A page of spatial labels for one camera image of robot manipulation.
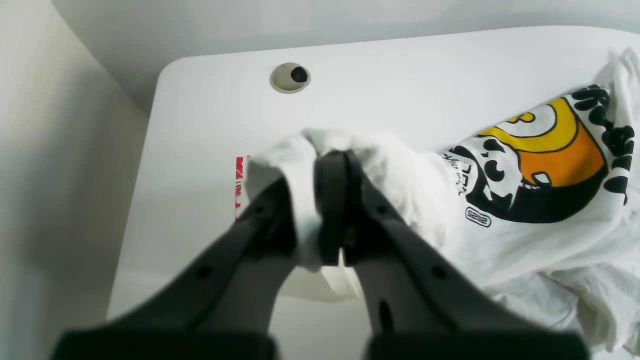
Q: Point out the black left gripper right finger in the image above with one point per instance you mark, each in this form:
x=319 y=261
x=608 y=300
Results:
x=420 y=306

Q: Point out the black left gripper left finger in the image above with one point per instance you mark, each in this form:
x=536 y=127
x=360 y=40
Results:
x=219 y=307

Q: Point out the white t-shirt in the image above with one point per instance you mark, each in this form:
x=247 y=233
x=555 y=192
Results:
x=541 y=211

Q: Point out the red tape rectangle marking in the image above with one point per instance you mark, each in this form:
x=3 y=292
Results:
x=241 y=199

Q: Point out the right table grommet hole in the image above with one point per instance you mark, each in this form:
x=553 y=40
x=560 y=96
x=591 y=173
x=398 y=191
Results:
x=289 y=78

